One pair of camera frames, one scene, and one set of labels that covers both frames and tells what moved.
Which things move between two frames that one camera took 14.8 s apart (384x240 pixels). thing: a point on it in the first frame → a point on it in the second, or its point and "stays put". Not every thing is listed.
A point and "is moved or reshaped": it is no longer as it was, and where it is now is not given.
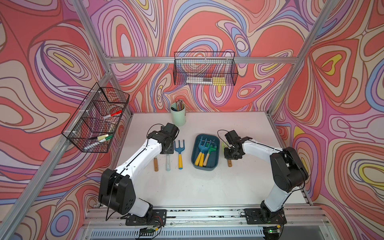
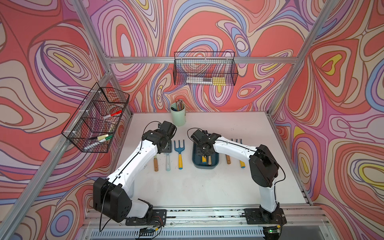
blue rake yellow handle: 180,158 stays put
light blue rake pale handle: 168,166 stays put
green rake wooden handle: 155,164 stays put
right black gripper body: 230,154 → 200,151
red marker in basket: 116,113 stays put
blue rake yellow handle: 202,148 is moved or reshaped
